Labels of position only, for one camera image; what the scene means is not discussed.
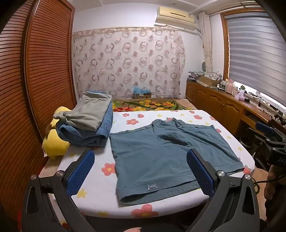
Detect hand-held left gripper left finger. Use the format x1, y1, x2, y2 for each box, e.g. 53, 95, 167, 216
22, 149, 95, 232

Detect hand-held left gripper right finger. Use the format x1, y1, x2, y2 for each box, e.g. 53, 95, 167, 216
186, 148, 262, 232

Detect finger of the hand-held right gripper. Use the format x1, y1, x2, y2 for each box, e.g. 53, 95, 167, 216
256, 122, 275, 135

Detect teal shorts pants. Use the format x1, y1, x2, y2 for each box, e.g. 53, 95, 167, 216
109, 118, 245, 206

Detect folded blue denim pants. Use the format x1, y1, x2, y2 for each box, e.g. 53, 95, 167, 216
56, 90, 114, 148

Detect folded green pants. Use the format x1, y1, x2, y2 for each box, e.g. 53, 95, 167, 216
53, 91, 112, 132

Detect person's right hand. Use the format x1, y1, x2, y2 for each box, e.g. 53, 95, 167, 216
264, 166, 286, 201

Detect white floral bed sheet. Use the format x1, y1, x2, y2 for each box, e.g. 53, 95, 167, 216
50, 109, 255, 218

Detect dark round object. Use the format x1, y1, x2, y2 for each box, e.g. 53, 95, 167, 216
240, 136, 255, 150

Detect yellow garment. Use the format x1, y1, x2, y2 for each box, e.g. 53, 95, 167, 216
42, 106, 71, 159

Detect wooden sideboard cabinet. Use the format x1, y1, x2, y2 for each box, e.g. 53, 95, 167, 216
185, 79, 286, 136

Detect pink bottle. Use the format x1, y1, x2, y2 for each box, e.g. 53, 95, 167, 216
225, 79, 234, 94

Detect cardboard box with floral cloth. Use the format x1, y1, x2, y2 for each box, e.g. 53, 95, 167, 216
198, 72, 223, 88

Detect green floral blanket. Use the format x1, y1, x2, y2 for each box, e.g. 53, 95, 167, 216
112, 98, 186, 112

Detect cardboard box with blue bag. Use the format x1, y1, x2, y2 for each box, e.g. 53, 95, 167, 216
132, 87, 152, 100

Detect tied patterned window curtain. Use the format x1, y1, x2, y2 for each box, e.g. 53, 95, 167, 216
198, 11, 214, 75

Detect wooden louvered wardrobe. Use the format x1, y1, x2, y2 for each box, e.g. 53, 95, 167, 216
0, 0, 77, 221

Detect beige air conditioner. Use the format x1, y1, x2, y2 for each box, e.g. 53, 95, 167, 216
155, 6, 196, 30

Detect black cable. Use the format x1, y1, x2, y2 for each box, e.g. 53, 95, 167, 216
253, 177, 272, 194

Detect ring patterned wall curtain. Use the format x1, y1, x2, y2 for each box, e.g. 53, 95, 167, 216
72, 27, 186, 99

